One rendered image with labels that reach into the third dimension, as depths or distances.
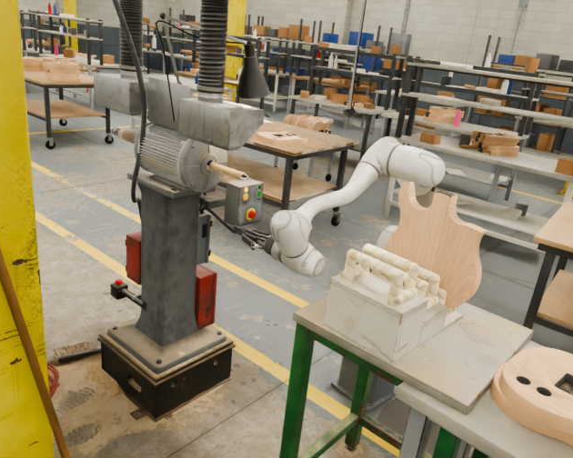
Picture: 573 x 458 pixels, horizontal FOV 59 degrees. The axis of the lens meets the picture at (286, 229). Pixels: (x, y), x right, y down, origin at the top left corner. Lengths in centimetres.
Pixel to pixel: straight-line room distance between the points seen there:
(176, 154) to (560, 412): 162
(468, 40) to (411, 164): 1153
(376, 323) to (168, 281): 123
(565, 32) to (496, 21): 150
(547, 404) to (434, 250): 60
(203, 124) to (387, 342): 103
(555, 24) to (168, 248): 1134
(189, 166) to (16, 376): 101
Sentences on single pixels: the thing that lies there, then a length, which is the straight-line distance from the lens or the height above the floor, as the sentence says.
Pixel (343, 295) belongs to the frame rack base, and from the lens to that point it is 160.
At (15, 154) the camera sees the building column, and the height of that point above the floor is 146.
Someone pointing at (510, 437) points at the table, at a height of 90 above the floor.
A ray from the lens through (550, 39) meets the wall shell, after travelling 1288.
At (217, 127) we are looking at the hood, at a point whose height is 146.
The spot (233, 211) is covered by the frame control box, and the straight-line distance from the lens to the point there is 242.
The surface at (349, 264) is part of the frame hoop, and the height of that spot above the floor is 117.
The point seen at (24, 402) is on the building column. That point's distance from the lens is 172.
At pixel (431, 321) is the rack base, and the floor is 101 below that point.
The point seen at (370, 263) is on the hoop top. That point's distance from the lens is 151.
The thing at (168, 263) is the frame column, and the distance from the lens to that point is 245.
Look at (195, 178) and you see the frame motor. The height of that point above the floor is 120.
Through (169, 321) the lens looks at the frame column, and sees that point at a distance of 261.
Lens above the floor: 180
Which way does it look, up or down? 21 degrees down
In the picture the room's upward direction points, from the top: 6 degrees clockwise
